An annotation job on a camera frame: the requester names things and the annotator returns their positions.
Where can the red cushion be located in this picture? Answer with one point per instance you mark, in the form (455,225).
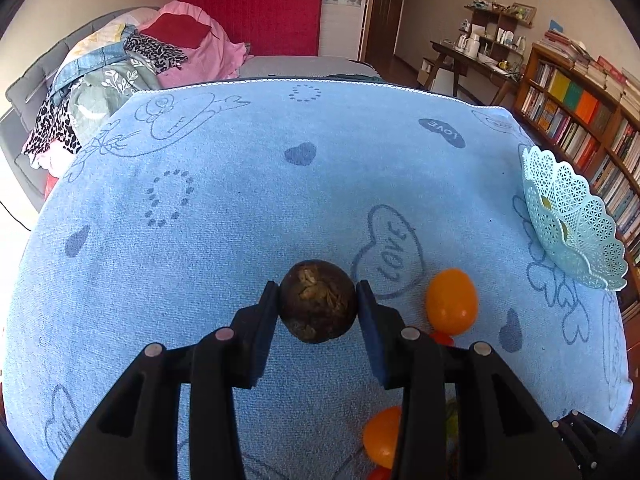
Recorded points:
(176,30)

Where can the grey mattress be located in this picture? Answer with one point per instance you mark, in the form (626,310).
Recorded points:
(305,66)

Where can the light blue plastic basket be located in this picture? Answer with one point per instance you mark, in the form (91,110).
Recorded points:
(572,220)

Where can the floral quilt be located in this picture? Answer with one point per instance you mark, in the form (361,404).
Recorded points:
(110,87)

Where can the blue denim jeans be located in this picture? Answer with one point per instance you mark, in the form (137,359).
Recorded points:
(85,67)

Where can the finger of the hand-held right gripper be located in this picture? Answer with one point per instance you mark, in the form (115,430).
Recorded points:
(587,442)

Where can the brown passion fruit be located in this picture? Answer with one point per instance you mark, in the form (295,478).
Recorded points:
(317,302)

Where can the orange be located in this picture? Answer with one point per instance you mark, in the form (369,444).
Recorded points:
(451,301)
(382,435)

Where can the brown wooden door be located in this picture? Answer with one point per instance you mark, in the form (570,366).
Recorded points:
(382,10)

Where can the pile of clothes and bedding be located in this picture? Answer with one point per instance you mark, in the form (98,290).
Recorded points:
(25,110)

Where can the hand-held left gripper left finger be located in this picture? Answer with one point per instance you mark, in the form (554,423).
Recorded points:
(264,345)

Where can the blue printed towel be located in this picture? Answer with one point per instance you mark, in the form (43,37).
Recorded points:
(200,235)

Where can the leopard print cloth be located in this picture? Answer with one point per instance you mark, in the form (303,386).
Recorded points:
(155,52)

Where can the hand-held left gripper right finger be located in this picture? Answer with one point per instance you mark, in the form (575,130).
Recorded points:
(372,350)

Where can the wooden bookshelf with books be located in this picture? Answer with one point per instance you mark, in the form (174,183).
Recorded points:
(585,120)

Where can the red wall panel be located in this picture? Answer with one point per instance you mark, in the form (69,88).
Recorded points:
(250,5)

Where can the picture frame on shelf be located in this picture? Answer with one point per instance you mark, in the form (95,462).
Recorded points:
(522,10)

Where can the white stool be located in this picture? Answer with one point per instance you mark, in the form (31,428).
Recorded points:
(441,75)

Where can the stack of books atop bookshelf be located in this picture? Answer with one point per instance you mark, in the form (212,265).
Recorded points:
(590,57)

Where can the wooden desktop shelf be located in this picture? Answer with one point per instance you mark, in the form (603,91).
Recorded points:
(500,27)

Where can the wooden desk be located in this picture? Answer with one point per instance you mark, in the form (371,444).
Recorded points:
(470,66)

